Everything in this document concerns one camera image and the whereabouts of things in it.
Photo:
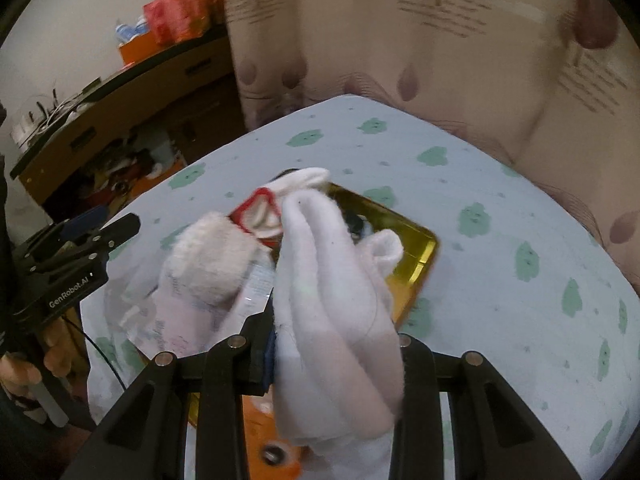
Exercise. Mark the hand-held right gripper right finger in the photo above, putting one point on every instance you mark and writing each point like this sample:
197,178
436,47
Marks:
420,385

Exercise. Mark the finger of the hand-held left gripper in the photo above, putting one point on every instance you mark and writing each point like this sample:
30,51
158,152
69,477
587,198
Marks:
82,222
112,232

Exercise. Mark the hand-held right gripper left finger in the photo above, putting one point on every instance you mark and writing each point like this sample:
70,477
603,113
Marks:
267,360

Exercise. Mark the orange rubber toy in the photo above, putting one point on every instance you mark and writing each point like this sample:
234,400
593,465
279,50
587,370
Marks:
260,435

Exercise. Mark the white soft cloth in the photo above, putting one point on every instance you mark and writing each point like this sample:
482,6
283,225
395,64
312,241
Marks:
330,310

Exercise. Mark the white flower-print wipe packet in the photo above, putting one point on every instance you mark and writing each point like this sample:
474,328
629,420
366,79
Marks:
150,325

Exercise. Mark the red tin box gold inside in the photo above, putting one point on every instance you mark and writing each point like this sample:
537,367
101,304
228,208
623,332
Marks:
410,250

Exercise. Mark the white sock with red rim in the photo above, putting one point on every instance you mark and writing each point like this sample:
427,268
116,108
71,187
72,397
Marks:
262,219

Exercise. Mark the person's left hand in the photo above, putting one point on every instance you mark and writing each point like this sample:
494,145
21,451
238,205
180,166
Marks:
65,350

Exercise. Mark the orange box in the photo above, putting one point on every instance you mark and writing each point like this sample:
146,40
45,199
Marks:
140,50

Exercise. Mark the red gift bag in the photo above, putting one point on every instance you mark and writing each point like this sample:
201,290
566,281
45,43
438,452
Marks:
175,10

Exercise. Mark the beige leaf-print curtain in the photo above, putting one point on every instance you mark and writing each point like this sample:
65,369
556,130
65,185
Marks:
450,60

